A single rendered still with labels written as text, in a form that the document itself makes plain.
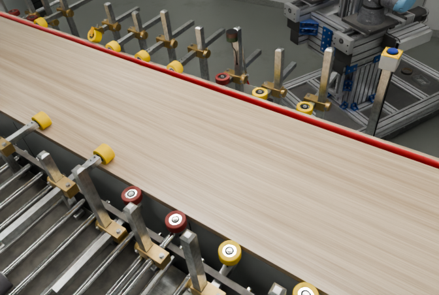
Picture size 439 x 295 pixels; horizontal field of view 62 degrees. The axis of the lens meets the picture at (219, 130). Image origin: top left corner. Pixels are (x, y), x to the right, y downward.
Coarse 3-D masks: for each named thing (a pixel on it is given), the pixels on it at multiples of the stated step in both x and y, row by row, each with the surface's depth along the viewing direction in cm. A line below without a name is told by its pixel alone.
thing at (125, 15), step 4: (132, 8) 263; (136, 8) 262; (128, 12) 258; (120, 16) 254; (124, 16) 255; (128, 16) 258; (116, 20) 251; (120, 20) 254; (104, 28) 244; (108, 28) 247
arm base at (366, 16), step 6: (366, 6) 199; (360, 12) 205; (366, 12) 201; (372, 12) 200; (378, 12) 199; (360, 18) 205; (366, 18) 202; (372, 18) 201; (378, 18) 201; (384, 18) 204; (366, 24) 203; (372, 24) 202; (378, 24) 203
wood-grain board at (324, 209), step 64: (0, 64) 230; (64, 64) 224; (128, 64) 218; (64, 128) 179; (128, 128) 175; (192, 128) 172; (256, 128) 169; (320, 128) 165; (192, 192) 144; (256, 192) 142; (320, 192) 139; (384, 192) 137; (256, 256) 124; (320, 256) 120; (384, 256) 119
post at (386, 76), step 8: (384, 72) 155; (392, 72) 154; (384, 80) 157; (384, 88) 159; (376, 96) 164; (384, 96) 164; (376, 104) 166; (376, 112) 169; (368, 120) 174; (376, 120) 171; (368, 128) 177; (376, 128) 176
